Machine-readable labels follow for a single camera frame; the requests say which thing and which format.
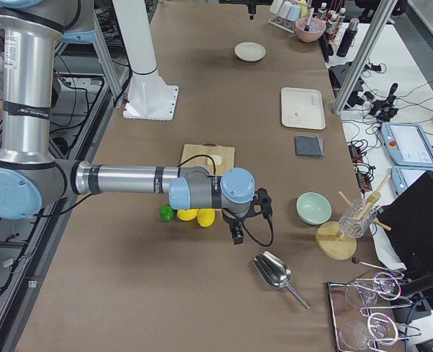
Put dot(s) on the cream rectangular tray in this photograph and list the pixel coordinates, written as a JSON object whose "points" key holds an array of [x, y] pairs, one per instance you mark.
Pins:
{"points": [[302, 108]]}

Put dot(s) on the grey folded cloth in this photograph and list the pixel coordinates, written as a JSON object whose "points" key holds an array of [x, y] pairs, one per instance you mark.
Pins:
{"points": [[309, 146]]}

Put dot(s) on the white wire cup rack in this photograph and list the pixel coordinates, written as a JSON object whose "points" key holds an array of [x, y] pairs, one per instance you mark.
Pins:
{"points": [[283, 24]]}

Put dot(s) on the mint green bowl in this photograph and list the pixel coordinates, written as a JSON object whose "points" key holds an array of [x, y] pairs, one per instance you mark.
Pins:
{"points": [[313, 208]]}

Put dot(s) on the whole yellow lemon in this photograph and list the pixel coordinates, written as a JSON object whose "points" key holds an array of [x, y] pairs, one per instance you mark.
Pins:
{"points": [[187, 215], [206, 217]]}

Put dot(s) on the black monitor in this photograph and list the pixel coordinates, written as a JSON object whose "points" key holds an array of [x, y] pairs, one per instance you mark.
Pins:
{"points": [[410, 217]]}

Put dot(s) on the whole yellow lemon upper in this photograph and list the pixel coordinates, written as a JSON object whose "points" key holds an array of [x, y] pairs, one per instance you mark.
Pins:
{"points": [[187, 215]]}

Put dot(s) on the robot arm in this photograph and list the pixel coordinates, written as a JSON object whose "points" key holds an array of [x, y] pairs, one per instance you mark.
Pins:
{"points": [[31, 178]]}

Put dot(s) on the aluminium frame post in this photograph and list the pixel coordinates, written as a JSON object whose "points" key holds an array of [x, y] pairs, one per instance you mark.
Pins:
{"points": [[383, 12]]}

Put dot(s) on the wooden cutting board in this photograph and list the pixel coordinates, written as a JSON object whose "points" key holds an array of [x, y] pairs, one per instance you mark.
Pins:
{"points": [[205, 150]]}

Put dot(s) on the whole yellow lemon lower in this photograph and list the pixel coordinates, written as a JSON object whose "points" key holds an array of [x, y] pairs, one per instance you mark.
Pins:
{"points": [[206, 217]]}

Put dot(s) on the green lime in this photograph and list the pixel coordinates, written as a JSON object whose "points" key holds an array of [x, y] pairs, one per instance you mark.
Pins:
{"points": [[166, 213]]}

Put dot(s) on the blue teach pendant lower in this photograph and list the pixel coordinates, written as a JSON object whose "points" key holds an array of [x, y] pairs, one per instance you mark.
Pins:
{"points": [[404, 176]]}

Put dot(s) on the cream round plate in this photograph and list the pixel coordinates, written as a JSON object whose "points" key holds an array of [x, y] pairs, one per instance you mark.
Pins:
{"points": [[249, 51]]}

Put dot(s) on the wooden glass stand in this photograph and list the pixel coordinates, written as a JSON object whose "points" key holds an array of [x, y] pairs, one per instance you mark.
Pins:
{"points": [[341, 247]]}

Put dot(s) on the pale pink cup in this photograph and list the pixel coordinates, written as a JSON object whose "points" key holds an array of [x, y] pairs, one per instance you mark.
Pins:
{"points": [[285, 9]]}

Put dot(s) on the pale steamed bun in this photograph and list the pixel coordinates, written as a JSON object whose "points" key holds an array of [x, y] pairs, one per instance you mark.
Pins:
{"points": [[214, 159]]}

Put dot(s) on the metal tray with glasses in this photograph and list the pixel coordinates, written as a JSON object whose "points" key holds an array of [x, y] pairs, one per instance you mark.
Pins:
{"points": [[382, 312]]}

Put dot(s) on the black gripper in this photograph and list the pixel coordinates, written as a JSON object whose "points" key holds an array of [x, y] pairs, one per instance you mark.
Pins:
{"points": [[233, 221]]}

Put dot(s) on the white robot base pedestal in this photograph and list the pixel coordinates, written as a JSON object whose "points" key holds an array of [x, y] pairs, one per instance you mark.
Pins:
{"points": [[149, 97]]}

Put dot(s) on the steel scoop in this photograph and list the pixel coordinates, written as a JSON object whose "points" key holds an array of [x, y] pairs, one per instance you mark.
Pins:
{"points": [[277, 274]]}

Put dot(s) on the pink bowl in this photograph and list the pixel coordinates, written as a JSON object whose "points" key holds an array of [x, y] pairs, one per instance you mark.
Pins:
{"points": [[316, 29]]}

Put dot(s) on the blue teach pendant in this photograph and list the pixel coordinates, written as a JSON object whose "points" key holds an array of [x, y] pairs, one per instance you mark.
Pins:
{"points": [[407, 144], [404, 176]]}

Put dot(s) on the clear textured glass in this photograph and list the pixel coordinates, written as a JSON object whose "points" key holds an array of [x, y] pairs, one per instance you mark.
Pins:
{"points": [[357, 218]]}

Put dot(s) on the blue teach pendant upper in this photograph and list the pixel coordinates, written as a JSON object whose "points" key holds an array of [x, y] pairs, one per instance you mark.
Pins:
{"points": [[407, 144]]}

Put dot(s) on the black thermos bottle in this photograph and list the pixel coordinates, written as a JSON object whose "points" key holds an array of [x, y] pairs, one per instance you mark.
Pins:
{"points": [[348, 37]]}

